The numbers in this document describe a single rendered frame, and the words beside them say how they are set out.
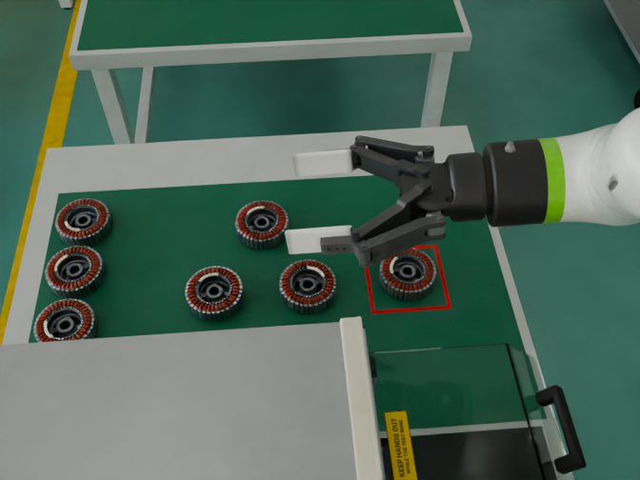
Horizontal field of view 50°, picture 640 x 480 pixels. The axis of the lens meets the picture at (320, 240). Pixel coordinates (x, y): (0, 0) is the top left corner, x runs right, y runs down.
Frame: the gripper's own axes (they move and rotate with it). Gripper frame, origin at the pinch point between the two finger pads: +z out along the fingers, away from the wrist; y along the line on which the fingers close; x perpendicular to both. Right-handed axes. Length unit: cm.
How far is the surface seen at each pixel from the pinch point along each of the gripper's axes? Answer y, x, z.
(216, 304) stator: 29, -47, 24
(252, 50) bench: 113, -38, 24
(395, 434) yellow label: -12.0, -29.5, -8.5
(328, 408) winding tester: -24.1, -5.1, -2.9
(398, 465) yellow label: -15.9, -30.2, -8.6
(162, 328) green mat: 26, -50, 35
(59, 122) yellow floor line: 175, -90, 119
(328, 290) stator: 33, -49, 3
